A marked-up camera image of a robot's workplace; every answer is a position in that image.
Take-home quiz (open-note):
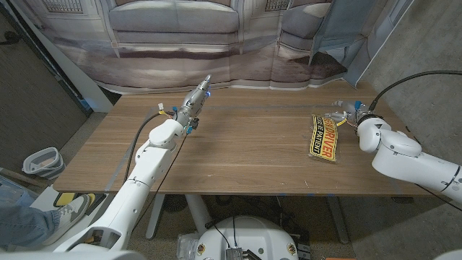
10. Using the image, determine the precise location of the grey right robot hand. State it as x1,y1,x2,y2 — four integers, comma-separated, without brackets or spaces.
323,100,376,127

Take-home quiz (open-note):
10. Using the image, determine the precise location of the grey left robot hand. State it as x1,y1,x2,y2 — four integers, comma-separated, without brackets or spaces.
175,74,213,135

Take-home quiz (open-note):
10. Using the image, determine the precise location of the yellow new driver bumper sticker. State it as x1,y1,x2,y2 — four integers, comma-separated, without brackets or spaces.
308,113,339,163

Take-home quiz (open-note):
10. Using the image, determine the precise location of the printed sofa room backdrop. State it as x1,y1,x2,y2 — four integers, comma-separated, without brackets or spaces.
10,0,416,95

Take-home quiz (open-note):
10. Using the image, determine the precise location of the black round floor object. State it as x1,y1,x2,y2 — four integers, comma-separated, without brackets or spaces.
162,194,188,214

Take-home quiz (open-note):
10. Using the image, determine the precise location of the white metal table leg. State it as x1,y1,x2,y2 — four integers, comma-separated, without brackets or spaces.
184,194,214,235
145,194,167,241
326,196,349,245

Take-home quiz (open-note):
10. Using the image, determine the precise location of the clear plastic package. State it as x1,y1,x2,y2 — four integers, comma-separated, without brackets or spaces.
175,233,201,260

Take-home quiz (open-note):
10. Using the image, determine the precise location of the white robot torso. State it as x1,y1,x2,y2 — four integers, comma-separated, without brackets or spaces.
194,215,300,260

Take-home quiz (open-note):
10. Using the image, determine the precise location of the yellow black flat object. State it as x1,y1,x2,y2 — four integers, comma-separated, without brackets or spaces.
53,192,97,209

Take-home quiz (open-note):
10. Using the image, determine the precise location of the grey plastic bucket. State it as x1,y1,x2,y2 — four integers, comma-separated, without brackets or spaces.
21,147,66,181

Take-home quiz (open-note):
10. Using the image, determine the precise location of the grey white sneaker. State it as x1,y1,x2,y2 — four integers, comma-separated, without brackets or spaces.
41,194,91,246

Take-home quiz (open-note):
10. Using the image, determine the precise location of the person leg in blue jeans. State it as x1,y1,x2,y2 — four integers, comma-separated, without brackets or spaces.
0,186,61,248

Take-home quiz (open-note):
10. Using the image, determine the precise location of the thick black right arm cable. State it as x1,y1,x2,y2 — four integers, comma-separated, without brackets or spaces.
367,70,462,111

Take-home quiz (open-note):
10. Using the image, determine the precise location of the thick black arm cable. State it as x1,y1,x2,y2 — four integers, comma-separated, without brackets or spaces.
367,70,462,111
123,111,178,184

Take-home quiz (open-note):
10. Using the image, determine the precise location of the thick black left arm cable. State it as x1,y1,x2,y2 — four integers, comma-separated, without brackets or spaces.
123,111,178,184

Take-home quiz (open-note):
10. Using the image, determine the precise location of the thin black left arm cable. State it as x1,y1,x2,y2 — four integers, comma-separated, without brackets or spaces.
130,133,189,235

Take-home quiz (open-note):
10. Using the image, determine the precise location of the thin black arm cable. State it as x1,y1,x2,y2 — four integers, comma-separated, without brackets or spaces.
130,133,189,235
414,183,462,212

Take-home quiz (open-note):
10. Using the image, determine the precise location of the white door frame post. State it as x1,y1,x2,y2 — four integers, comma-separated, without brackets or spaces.
6,0,115,113

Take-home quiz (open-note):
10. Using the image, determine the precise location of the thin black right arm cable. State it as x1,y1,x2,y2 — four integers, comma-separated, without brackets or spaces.
414,183,462,212

